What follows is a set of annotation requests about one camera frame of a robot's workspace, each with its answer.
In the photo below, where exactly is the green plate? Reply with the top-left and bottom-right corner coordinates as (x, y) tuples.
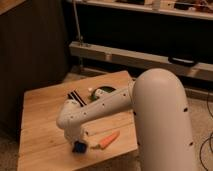
(90, 86), (115, 101)

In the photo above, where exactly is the upper white shelf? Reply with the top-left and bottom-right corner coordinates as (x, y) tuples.
(66, 0), (213, 21)

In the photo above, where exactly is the dark wooden cabinet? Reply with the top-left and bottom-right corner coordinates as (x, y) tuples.
(0, 0), (68, 134)

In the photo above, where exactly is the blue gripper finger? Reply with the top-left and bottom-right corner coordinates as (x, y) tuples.
(72, 141), (87, 153)

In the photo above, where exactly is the wooden table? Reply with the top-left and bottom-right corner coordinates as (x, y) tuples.
(17, 71), (137, 171)

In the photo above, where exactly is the black cable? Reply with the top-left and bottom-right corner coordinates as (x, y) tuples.
(199, 89), (213, 168)

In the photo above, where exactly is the white shelf beam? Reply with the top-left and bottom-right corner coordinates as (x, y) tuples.
(69, 41), (213, 81)

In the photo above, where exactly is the black striped cloth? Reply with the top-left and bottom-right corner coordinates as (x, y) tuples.
(67, 90), (86, 107)

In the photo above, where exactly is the orange toy carrot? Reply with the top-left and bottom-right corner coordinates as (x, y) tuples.
(93, 131), (120, 149)

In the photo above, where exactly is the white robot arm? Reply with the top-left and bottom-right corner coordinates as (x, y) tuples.
(56, 68), (197, 171)

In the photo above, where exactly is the metal pole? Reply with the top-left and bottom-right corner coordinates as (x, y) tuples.
(72, 0), (84, 71)

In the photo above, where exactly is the black handle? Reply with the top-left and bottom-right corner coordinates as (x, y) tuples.
(168, 57), (198, 67)

